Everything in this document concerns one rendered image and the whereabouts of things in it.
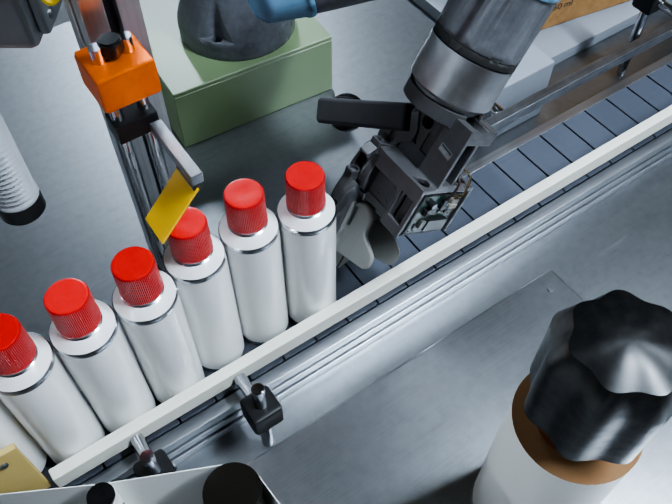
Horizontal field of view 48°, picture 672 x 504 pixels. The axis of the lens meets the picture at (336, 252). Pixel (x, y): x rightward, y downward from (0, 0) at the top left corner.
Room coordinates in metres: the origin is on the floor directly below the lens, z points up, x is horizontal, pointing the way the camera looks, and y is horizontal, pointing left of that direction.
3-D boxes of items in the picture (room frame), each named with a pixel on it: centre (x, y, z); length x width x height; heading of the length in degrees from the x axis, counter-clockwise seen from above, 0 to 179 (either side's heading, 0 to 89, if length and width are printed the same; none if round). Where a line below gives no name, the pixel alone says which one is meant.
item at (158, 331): (0.32, 0.15, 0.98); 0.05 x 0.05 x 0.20
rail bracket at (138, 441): (0.23, 0.16, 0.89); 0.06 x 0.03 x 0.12; 35
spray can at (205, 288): (0.36, 0.12, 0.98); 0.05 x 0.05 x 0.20
